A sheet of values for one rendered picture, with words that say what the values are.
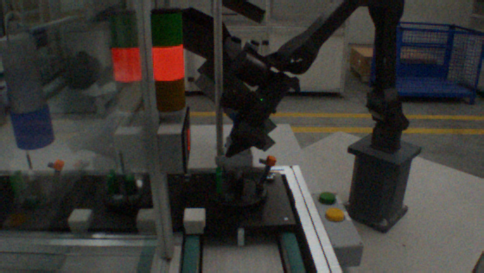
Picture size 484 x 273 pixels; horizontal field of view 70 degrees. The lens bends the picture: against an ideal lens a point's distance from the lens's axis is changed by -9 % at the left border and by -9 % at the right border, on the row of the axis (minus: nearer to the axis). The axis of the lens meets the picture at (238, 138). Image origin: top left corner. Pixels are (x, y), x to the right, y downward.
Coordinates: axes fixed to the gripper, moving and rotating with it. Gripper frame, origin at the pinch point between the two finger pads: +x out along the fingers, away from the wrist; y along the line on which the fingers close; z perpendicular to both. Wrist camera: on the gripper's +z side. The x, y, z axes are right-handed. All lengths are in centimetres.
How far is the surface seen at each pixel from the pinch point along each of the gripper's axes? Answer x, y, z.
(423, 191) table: -13, -16, -64
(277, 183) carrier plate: 5.9, -5.4, -17.1
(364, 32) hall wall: -129, -824, -335
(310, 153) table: 5, -45, -39
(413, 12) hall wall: -244, -816, -403
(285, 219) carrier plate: 6.0, 10.1, -16.8
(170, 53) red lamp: -13.6, 21.2, 22.0
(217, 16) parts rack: -18.5, -19.6, 17.1
